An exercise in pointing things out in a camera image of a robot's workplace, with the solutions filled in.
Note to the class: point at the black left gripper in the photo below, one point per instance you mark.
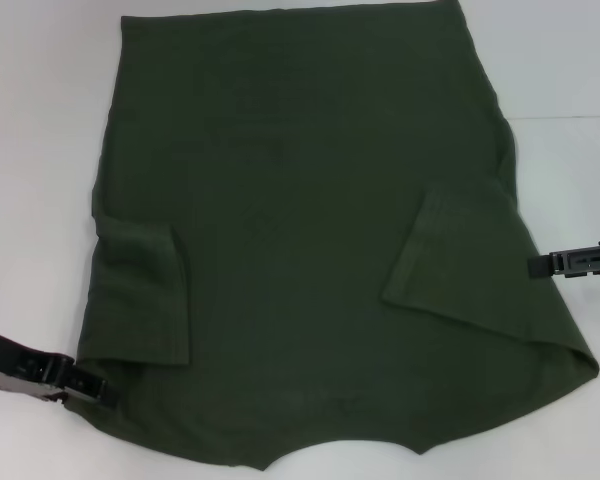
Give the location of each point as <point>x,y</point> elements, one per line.
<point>20,367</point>

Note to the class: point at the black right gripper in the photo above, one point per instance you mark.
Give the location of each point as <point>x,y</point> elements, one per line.
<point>587,259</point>

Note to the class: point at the dark green t-shirt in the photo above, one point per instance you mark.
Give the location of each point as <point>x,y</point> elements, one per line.
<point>305,200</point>

